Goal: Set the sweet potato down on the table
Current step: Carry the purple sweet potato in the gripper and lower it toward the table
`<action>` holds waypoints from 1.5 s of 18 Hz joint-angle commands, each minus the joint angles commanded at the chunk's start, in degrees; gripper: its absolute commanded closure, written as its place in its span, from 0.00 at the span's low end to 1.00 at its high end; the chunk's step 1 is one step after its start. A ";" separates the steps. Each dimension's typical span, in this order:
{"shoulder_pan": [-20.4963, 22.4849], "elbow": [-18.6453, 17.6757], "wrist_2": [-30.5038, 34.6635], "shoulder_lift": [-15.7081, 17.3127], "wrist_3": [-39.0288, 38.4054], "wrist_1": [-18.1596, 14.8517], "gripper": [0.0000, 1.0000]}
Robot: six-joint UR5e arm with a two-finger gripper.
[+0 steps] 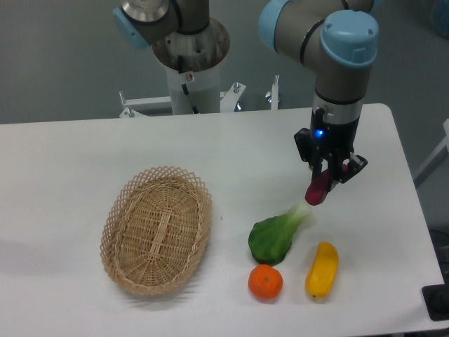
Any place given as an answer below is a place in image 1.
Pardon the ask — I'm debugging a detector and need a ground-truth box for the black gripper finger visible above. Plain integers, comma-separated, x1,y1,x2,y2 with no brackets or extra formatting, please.
309,149,333,182
329,152,368,191

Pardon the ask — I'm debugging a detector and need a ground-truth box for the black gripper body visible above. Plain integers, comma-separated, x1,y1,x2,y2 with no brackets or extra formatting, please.
294,107,359,165

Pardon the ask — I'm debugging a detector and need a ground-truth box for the purple sweet potato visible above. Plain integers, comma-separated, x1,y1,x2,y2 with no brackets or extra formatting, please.
304,169,330,206

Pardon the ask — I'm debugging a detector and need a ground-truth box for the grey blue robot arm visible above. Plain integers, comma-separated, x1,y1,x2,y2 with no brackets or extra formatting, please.
113,1,379,204

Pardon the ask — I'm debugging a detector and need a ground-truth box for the green bok choy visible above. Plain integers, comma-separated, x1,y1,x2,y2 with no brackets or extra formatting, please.
248,203,311,266

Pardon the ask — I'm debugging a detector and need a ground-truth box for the white furniture leg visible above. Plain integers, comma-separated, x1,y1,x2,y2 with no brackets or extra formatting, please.
413,119,448,188

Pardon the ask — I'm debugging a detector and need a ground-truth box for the yellow mango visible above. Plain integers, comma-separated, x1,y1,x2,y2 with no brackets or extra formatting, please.
304,242,340,299

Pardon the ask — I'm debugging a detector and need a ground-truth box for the orange tangerine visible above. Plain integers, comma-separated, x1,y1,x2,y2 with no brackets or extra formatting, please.
248,264,283,300

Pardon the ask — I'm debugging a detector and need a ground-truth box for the black device at edge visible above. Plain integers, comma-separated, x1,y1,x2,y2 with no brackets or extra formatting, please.
422,284,448,322

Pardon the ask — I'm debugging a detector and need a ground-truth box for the woven wicker basket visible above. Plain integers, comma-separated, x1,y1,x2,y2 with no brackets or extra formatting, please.
100,166,213,296

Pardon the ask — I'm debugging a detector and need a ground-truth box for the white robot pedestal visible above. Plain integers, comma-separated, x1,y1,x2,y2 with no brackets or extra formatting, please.
152,18,230,115

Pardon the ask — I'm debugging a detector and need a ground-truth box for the black cable on pedestal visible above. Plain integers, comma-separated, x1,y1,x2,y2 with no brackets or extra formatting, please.
177,55,200,114

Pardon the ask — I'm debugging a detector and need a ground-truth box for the white metal base frame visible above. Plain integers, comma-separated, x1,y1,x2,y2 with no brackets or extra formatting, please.
118,74,281,119

